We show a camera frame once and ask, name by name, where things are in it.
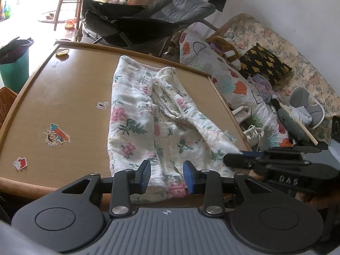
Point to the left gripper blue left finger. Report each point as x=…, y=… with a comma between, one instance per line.
x=123, y=184

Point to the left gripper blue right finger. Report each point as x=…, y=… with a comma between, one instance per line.
x=210, y=184

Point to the white floral garment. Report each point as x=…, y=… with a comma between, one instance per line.
x=153, y=118

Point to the black folding lounge chair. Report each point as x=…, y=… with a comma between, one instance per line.
x=134, y=27

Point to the white sneaker lower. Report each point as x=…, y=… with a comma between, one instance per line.
x=254, y=136

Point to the grey white baby seat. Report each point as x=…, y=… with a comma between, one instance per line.
x=301, y=97

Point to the cartoon boy sticker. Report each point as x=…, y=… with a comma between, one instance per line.
x=55, y=136

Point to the red white small sticker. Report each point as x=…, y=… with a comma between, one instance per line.
x=20, y=163

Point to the black yellow arrow cushion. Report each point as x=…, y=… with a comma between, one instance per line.
x=258, y=60

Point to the floral sofa cover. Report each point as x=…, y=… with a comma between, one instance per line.
x=245, y=31

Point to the yellow round lid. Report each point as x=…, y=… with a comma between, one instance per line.
x=62, y=52

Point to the orange wicker basket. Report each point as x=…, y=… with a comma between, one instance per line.
x=7, y=98

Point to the green trash bin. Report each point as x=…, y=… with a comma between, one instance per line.
x=15, y=63

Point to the wooden bar stool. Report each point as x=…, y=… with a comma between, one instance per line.
x=77, y=12

